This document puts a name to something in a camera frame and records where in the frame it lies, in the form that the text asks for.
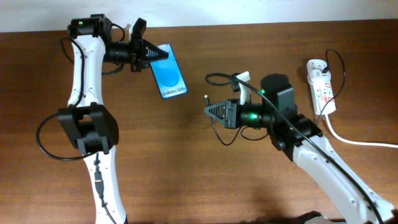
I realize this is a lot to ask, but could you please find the white USB charger plug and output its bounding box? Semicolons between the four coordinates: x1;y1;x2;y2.
307;69;331;85

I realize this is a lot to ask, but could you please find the blue Galaxy smartphone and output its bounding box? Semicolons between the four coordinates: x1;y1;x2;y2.
150;43;188;100

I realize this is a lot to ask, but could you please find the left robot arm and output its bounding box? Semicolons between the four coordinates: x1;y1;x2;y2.
58;14;169;223

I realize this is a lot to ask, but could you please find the white power strip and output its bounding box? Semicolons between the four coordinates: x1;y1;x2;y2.
307;59;336;115

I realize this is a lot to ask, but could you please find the white power strip cord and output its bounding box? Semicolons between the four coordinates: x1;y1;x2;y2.
322;114;398;149

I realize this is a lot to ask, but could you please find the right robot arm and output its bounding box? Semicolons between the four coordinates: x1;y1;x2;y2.
204;73;397;223

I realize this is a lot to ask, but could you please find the black USB charging cable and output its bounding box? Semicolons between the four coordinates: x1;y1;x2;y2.
203;49;346;146

